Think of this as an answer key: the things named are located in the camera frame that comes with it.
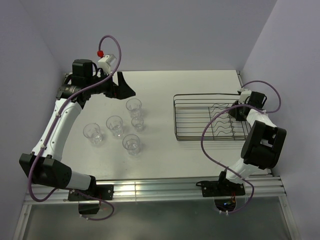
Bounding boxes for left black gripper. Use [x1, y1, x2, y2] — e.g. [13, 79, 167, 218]
[86, 70, 135, 100]

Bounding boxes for tall clear glass back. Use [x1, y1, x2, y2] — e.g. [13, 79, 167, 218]
[125, 98, 142, 118]

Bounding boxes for small clear glass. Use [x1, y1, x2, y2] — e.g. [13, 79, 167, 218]
[131, 116, 145, 132]

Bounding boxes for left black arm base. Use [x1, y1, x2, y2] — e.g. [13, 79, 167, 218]
[67, 184, 115, 217]

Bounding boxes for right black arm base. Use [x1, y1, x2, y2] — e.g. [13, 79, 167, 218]
[195, 170, 246, 214]

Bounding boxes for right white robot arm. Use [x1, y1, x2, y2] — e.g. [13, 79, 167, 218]
[216, 90, 287, 195]

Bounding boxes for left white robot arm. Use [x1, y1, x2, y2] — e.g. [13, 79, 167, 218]
[19, 54, 136, 200]

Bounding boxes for clear glass middle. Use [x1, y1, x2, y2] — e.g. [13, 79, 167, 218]
[106, 115, 124, 137]

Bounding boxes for clear glass left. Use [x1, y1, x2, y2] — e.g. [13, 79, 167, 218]
[83, 123, 104, 146]

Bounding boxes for clear glass front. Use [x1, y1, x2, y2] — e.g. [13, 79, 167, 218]
[122, 134, 142, 157]

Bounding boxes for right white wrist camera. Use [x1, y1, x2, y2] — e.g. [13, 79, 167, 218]
[238, 88, 252, 104]

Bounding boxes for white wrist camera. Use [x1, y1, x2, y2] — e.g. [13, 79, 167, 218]
[238, 88, 252, 104]
[97, 50, 117, 75]

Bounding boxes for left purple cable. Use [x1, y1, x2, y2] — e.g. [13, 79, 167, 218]
[27, 35, 123, 222]

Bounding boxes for purple cable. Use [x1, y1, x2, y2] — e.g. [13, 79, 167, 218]
[200, 80, 282, 214]
[27, 35, 123, 222]

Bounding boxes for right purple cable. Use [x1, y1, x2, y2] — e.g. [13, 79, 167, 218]
[200, 80, 282, 214]

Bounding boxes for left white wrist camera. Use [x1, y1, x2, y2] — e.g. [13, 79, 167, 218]
[97, 50, 117, 75]

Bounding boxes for black wire dish rack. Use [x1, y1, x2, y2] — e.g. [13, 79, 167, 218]
[173, 93, 251, 141]

